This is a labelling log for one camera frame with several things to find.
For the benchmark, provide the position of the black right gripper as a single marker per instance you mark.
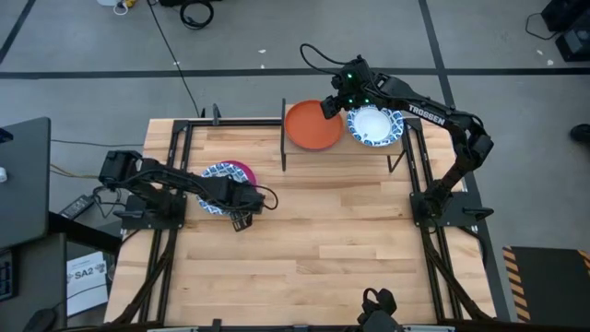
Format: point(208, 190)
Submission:
point(359, 87)

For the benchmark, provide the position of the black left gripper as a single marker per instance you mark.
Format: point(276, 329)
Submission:
point(242, 198)

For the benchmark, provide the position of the orange plate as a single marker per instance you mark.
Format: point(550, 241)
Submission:
point(309, 126)

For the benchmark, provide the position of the blue patterned paper bowl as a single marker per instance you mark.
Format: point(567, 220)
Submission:
point(373, 124)
point(216, 171)

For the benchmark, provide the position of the pink plate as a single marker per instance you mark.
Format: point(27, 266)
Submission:
point(246, 171)

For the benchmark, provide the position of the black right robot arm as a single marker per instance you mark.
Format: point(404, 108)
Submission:
point(428, 115)

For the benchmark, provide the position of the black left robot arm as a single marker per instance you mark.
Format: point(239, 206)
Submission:
point(184, 182)

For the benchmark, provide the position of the raised wooden shelf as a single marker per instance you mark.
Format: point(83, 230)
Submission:
point(369, 150)

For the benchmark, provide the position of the black table clamp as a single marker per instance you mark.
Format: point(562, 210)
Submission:
point(215, 114)

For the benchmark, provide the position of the black power adapter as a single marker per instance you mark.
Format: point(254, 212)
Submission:
point(77, 207)

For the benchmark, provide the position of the white printed paper sheet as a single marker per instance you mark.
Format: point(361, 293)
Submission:
point(87, 281)

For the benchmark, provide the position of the black keyboard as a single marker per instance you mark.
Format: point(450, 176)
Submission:
point(7, 274)

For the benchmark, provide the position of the white power strip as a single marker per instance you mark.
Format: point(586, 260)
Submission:
point(108, 2)

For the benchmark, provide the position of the person's shoe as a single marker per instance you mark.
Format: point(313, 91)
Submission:
point(581, 133)

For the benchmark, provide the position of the black equipment case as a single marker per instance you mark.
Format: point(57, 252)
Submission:
point(574, 27)

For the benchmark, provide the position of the hazard striped black platform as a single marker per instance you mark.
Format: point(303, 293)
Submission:
point(548, 281)

